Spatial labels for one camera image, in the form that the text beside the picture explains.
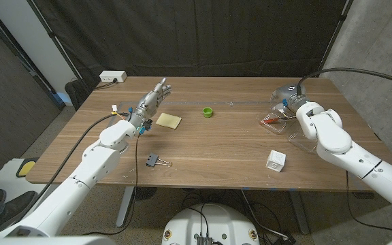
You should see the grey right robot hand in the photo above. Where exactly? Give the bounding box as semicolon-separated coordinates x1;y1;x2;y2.
269;84;311;115

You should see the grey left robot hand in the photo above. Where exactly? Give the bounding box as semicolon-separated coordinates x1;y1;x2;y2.
127;77;172;129

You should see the yellow sticky note pad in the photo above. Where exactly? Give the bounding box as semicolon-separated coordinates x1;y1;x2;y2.
155;112;182;131

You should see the clear plastic clamshell container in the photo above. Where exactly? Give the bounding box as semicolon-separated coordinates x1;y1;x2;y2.
256;108;319;154

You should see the black binder clip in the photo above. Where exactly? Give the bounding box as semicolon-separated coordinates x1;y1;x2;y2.
146;153;173;168

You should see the white power strip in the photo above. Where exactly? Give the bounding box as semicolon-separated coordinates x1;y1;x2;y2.
99;70;128;84

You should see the white cube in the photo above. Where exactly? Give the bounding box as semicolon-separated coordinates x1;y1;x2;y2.
265;149;287;173

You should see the black backdrop stand pole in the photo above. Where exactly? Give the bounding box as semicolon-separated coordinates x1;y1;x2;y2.
314;0;354;78
27;0;85;81

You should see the black fabric backdrop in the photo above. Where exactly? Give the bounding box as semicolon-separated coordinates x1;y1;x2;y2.
32;0;348;78

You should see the grey table leg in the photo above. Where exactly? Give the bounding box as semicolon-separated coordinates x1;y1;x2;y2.
287;190;310;235
116;186;136;228

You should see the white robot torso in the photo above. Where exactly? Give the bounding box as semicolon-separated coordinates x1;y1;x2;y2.
161;203;261;245

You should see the yellow black foot pedal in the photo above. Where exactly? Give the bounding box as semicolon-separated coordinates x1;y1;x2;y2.
16;157;40;178

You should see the white floor board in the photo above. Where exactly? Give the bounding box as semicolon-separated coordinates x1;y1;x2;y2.
0;158;61;214

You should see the dark leather shoe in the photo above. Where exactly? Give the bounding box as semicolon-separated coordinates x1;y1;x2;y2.
0;189;37;236

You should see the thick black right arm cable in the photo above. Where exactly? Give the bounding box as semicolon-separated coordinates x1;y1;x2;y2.
296;67;392;97

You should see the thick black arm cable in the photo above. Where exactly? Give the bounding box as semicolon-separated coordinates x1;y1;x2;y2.
18;113;131;225
296;67;392;97

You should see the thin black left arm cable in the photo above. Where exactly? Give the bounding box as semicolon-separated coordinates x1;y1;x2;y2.
83;133;141;236

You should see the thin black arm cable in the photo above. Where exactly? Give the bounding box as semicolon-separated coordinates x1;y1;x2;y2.
345;169;392;235
83;133;141;236

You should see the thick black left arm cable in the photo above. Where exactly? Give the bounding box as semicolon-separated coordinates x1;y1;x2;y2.
18;113;131;225

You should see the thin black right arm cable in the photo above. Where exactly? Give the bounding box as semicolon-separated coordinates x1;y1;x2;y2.
345;169;392;235

